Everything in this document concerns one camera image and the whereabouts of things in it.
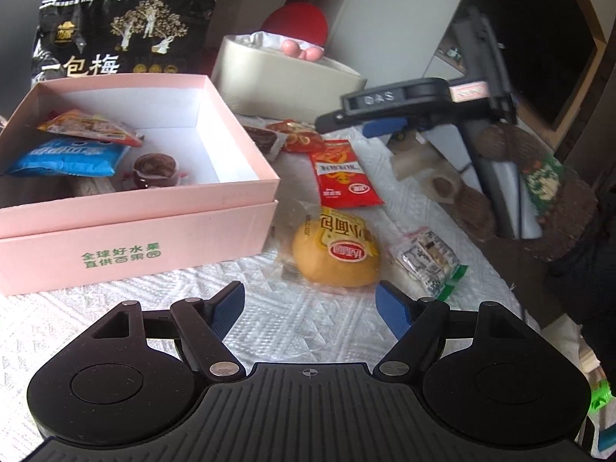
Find white woven tablecloth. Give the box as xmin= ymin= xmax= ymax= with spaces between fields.
xmin=0 ymin=114 xmax=547 ymax=444

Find black snack bag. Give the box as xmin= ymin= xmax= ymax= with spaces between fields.
xmin=31 ymin=0 xmax=216 ymax=88

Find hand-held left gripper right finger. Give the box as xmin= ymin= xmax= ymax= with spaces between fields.
xmin=373 ymin=280 xmax=527 ymax=382

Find pink cardboard box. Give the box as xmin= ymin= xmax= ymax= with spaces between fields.
xmin=0 ymin=74 xmax=281 ymax=296

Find white shelf cabinet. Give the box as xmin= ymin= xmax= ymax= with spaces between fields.
xmin=332 ymin=0 xmax=609 ymax=164

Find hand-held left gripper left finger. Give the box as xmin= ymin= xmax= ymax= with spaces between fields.
xmin=91 ymin=280 xmax=246 ymax=382

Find red snack packet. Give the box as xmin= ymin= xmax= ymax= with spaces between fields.
xmin=309 ymin=139 xmax=385 ymax=209

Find orange snack packet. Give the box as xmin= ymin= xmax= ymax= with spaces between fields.
xmin=36 ymin=108 xmax=145 ymax=148

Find small candy packet green edge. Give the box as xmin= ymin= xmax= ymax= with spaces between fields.
xmin=389 ymin=230 xmax=469 ymax=300

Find blue snack packet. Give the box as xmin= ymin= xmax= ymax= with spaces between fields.
xmin=4 ymin=136 xmax=132 ymax=178

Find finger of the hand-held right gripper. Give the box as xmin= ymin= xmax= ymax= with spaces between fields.
xmin=315 ymin=108 xmax=415 ymax=134
xmin=362 ymin=116 xmax=420 ymax=146

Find dark brown snack packet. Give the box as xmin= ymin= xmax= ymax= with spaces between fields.
xmin=242 ymin=124 xmax=281 ymax=162

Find pink plastic toy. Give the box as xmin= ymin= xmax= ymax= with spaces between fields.
xmin=281 ymin=38 xmax=324 ymax=62

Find white tissue paper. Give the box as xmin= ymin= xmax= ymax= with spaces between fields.
xmin=235 ymin=30 xmax=290 ymax=50

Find red green rice cracker packet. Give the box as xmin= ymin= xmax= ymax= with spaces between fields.
xmin=266 ymin=119 xmax=327 ymax=153

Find yellow bread packet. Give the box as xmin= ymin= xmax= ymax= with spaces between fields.
xmin=274 ymin=202 xmax=383 ymax=294

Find person's right hand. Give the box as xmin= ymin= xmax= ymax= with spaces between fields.
xmin=391 ymin=144 xmax=496 ymax=242

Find green plastic object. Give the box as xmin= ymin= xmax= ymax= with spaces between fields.
xmin=588 ymin=379 xmax=616 ymax=415

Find cream oval container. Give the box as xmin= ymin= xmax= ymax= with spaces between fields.
xmin=212 ymin=33 xmax=367 ymax=119

